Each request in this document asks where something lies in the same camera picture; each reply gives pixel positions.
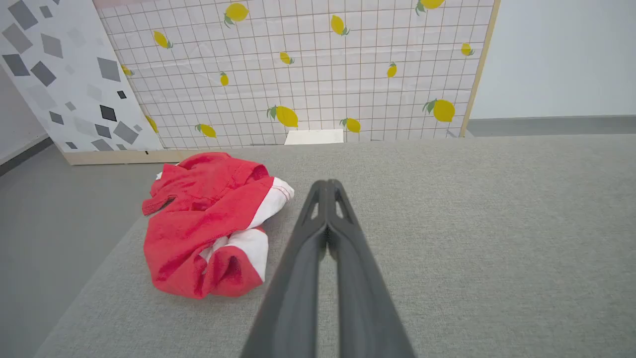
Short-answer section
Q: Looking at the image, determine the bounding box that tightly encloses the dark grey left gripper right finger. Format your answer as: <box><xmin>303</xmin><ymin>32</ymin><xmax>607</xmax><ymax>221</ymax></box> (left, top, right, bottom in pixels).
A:
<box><xmin>326</xmin><ymin>179</ymin><xmax>416</xmax><ymax>358</ymax></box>

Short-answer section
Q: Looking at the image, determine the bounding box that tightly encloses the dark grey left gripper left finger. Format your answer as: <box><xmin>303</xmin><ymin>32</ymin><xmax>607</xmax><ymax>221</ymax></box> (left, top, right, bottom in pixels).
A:
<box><xmin>241</xmin><ymin>179</ymin><xmax>328</xmax><ymax>358</ymax></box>

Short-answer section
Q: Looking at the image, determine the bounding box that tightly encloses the red and white garment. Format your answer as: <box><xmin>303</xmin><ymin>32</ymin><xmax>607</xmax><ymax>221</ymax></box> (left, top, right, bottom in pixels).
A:
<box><xmin>142</xmin><ymin>152</ymin><xmax>295</xmax><ymax>300</ymax></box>

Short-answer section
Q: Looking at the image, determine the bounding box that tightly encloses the grey fabric sofa cushion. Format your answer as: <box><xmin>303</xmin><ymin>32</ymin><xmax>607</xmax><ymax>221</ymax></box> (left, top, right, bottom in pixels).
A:
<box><xmin>32</xmin><ymin>134</ymin><xmax>636</xmax><ymax>358</ymax></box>

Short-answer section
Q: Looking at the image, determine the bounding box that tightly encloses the white rectangular box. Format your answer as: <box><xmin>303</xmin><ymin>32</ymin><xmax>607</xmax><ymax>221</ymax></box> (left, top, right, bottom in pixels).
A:
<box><xmin>284</xmin><ymin>129</ymin><xmax>345</xmax><ymax>146</ymax></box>

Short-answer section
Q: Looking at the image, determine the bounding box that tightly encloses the lemon print grid backdrop board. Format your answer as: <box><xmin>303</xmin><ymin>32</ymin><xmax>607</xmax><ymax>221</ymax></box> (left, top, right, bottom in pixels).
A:
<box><xmin>93</xmin><ymin>0</ymin><xmax>497</xmax><ymax>150</ymax></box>

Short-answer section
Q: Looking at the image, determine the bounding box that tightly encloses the grey terrazzo print backdrop board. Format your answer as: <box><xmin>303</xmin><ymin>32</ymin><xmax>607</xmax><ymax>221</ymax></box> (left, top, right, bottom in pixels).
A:
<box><xmin>0</xmin><ymin>0</ymin><xmax>164</xmax><ymax>153</ymax></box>

